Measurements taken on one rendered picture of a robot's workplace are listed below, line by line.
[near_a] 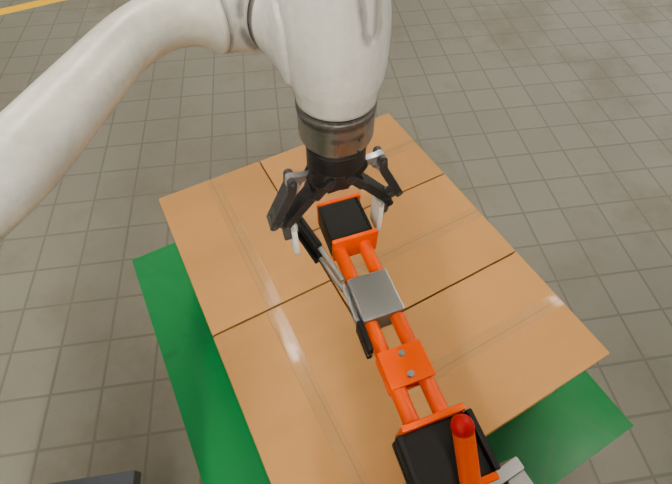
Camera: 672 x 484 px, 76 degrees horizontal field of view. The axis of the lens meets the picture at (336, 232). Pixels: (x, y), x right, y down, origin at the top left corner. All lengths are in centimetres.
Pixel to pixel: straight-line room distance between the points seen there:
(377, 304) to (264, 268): 86
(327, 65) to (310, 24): 4
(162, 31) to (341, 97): 19
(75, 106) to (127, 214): 207
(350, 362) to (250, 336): 30
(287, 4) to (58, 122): 21
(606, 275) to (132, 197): 238
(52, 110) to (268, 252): 113
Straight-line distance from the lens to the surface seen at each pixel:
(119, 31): 48
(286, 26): 43
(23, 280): 248
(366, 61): 42
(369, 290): 62
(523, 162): 268
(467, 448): 48
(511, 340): 141
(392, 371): 58
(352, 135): 48
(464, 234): 156
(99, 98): 43
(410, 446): 56
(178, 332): 203
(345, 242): 66
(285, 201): 57
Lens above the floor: 177
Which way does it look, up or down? 55 degrees down
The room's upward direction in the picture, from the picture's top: straight up
